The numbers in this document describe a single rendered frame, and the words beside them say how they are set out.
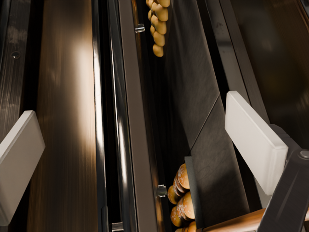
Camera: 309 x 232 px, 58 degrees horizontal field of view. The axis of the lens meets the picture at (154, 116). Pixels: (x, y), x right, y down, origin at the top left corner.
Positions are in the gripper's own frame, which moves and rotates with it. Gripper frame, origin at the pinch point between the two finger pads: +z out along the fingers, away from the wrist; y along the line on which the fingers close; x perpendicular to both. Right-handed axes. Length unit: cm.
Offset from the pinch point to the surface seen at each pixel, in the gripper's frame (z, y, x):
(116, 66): 29.1, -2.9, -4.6
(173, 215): 83, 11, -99
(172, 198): 89, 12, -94
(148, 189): 12.5, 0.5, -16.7
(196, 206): 55, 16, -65
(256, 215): 16.7, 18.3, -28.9
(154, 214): 9.8, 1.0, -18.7
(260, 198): 21.4, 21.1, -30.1
